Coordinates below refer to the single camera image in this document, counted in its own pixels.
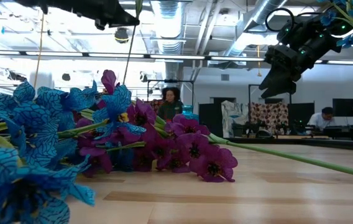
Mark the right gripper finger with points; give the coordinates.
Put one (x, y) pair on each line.
(271, 81)
(285, 87)

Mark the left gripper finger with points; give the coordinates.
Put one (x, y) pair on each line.
(111, 14)

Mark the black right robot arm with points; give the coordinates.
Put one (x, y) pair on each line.
(316, 40)

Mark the round black ceiling lamp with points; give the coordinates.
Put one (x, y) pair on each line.
(121, 35)

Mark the brown dotted cloth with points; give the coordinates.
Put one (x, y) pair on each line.
(269, 113)

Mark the person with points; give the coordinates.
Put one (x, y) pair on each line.
(170, 109)
(321, 119)

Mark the white teal patterned cloth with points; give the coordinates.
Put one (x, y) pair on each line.
(231, 115)

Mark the black background workstation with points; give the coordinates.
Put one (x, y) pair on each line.
(248, 129)

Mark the black monitor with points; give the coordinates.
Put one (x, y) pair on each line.
(347, 107)

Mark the black partition panel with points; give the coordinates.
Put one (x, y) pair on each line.
(210, 121)

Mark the long ceiling light bar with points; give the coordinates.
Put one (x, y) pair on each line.
(179, 57)

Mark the black stand frame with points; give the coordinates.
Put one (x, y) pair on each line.
(254, 85)

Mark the silver air duct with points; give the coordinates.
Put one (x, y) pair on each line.
(257, 15)
(170, 46)

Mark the black aluminium table frame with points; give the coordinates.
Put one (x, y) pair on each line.
(273, 140)

